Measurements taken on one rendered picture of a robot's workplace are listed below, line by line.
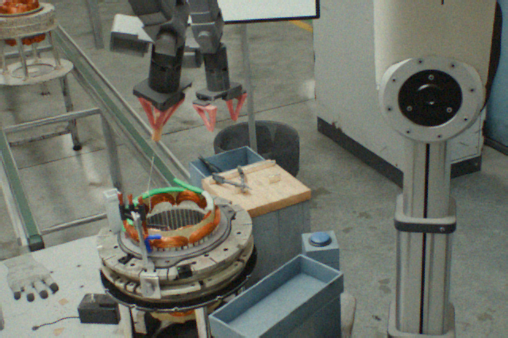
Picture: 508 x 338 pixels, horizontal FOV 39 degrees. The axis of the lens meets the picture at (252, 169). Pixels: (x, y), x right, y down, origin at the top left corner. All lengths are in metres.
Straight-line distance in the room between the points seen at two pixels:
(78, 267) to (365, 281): 1.52
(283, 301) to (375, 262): 1.95
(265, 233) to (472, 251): 1.89
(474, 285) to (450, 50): 2.16
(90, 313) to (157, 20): 0.85
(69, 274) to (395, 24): 1.22
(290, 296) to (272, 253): 0.32
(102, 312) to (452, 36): 1.06
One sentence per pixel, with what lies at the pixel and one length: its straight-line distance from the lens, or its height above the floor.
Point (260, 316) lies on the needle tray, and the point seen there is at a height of 1.03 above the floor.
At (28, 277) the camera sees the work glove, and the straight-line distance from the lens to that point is 2.00.
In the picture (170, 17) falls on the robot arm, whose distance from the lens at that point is 1.17.
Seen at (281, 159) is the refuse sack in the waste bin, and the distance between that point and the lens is 3.07.
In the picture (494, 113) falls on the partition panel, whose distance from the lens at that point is 4.11.
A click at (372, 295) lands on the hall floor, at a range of 3.10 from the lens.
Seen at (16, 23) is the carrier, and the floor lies 1.07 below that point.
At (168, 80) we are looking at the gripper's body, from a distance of 1.29.
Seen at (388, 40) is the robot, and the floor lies 1.53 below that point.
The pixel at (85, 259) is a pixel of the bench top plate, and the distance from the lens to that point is 2.06.
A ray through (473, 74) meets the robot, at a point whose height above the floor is 1.47.
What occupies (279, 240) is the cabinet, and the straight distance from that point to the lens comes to 1.68.
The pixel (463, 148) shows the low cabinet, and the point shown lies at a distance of 3.97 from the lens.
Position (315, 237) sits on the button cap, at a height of 1.04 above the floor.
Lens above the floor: 1.85
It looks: 26 degrees down
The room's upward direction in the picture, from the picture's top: 5 degrees counter-clockwise
